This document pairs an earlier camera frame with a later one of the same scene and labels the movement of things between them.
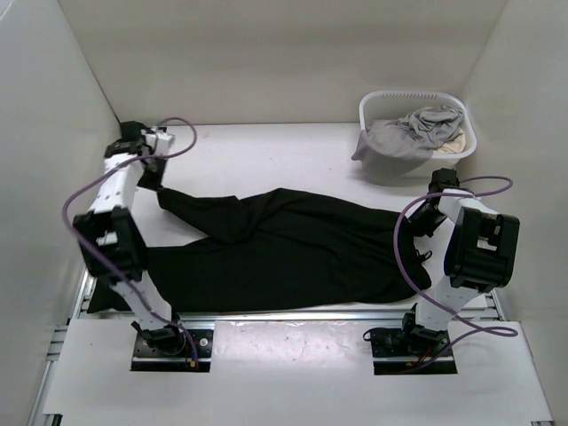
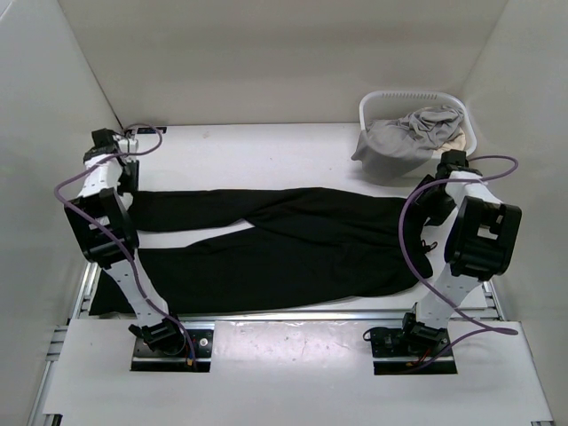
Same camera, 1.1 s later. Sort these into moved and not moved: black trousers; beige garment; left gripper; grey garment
Moved: black trousers; left gripper
Not moved: grey garment; beige garment
